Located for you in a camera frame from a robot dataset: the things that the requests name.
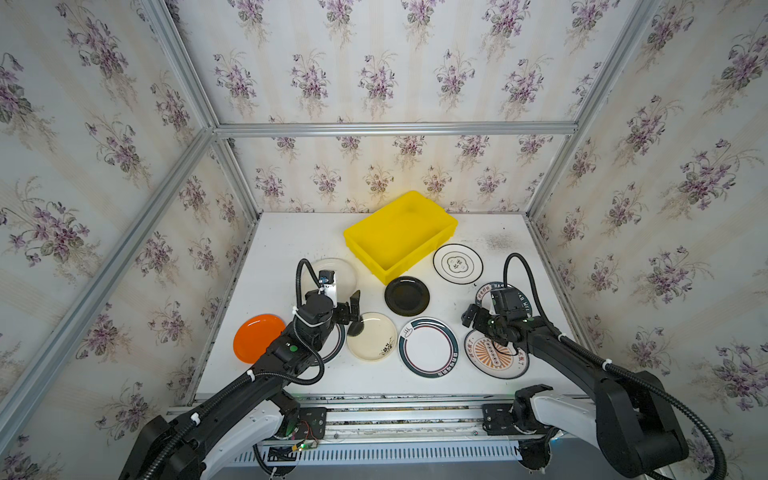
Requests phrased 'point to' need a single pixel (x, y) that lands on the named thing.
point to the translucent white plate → (345, 277)
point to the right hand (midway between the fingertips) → (471, 325)
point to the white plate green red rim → (428, 347)
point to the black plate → (407, 296)
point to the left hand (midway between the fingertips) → (343, 287)
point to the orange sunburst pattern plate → (495, 359)
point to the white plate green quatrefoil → (457, 263)
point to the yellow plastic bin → (390, 238)
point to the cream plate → (377, 339)
